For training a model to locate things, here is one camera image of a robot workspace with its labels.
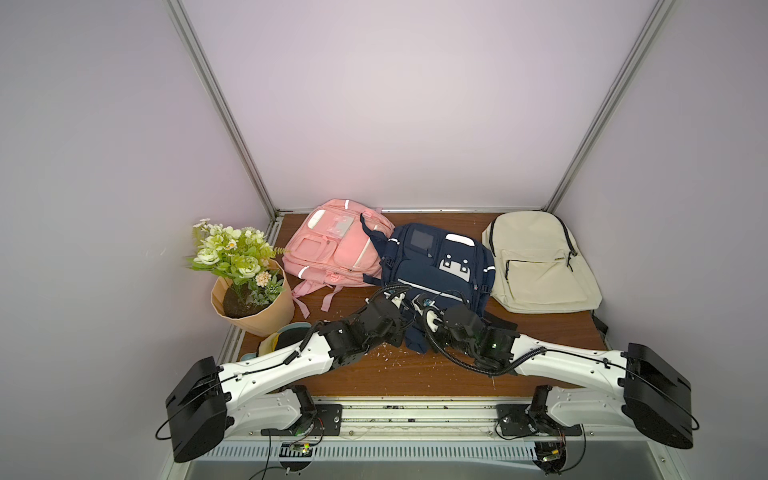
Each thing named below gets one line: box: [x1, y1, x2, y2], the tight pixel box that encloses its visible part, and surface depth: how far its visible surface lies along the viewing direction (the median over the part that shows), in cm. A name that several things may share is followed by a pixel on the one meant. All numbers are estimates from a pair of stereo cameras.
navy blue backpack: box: [359, 214, 496, 353], surface depth 99 cm
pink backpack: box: [282, 199, 395, 319], surface depth 105 cm
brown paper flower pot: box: [211, 259, 295, 337], surface depth 78 cm
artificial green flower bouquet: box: [186, 219, 290, 304], surface depth 75 cm
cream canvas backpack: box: [482, 210, 603, 313], surface depth 102 cm
